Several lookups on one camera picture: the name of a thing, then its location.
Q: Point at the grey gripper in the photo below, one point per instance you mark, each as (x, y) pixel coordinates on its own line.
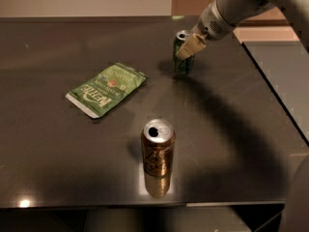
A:
(211, 27)

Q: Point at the orange soda can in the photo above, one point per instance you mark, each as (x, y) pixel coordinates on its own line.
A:
(158, 140)

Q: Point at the green soda can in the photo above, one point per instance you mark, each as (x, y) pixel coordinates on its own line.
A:
(181, 66)

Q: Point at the green chip bag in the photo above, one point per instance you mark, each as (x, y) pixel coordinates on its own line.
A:
(106, 90)

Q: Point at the grey side table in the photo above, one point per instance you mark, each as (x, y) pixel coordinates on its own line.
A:
(285, 68)

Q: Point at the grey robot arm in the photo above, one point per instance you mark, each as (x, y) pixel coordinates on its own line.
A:
(295, 11)

